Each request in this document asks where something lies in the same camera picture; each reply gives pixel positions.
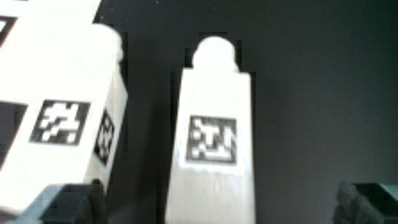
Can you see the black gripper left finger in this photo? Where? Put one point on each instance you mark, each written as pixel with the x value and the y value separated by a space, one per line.
pixel 69 204

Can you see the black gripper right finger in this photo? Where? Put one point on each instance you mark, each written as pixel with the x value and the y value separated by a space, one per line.
pixel 367 203

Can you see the white table leg with tag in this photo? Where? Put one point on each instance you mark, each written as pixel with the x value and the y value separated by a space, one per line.
pixel 211 195

